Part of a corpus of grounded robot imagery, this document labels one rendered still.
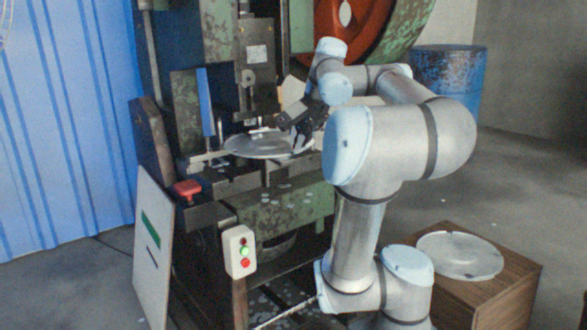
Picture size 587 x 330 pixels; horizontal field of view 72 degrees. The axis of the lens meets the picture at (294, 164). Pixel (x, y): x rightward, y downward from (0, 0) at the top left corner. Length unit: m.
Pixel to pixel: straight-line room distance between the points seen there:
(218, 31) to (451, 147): 0.79
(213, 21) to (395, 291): 0.83
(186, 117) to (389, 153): 1.05
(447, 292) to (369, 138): 0.94
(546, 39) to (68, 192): 3.91
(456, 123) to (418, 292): 0.44
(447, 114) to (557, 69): 3.70
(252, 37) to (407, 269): 0.82
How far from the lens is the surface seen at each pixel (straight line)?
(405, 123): 0.58
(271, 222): 1.31
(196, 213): 1.13
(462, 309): 1.41
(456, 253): 1.58
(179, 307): 1.87
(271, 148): 1.28
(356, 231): 0.71
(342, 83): 0.93
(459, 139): 0.61
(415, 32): 1.41
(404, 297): 0.94
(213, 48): 1.20
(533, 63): 4.37
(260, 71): 1.33
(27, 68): 2.34
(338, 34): 1.55
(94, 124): 2.42
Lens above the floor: 1.20
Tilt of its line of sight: 21 degrees down
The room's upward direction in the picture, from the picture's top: 2 degrees counter-clockwise
